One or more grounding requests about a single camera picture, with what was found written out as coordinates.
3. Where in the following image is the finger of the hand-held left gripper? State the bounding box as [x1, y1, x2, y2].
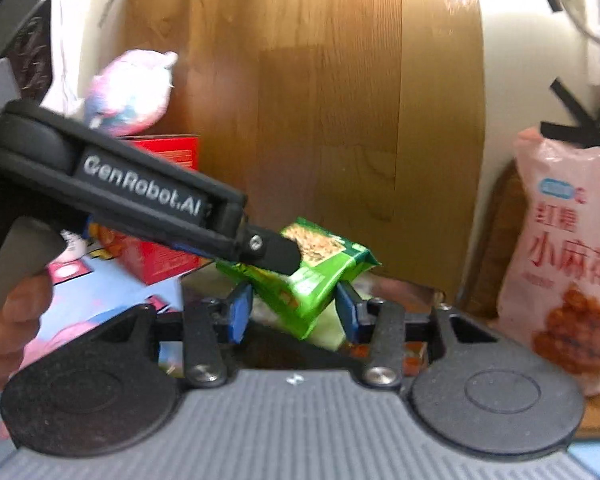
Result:
[240, 225, 301, 276]

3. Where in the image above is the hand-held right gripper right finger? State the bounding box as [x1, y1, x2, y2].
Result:
[335, 280, 502, 387]

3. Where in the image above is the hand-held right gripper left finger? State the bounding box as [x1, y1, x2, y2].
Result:
[100, 282, 253, 389]

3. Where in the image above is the green cracker packet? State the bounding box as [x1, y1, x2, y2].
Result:
[215, 217, 383, 341]

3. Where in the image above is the person's left hand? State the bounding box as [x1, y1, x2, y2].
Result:
[0, 272, 56, 401]

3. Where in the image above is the red gift box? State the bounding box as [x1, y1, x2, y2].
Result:
[92, 135, 216, 286]

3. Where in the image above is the pastel plush toy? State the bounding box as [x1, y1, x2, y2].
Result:
[82, 50, 178, 136]

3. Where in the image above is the printed blanket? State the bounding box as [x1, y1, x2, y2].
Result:
[0, 247, 600, 480]

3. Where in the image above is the wooden board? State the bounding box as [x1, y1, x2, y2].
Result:
[120, 0, 486, 306]

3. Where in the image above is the large pink snack bag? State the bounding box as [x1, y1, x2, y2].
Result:
[497, 127, 600, 398]

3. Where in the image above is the black strap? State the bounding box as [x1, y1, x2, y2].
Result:
[540, 77, 600, 148]

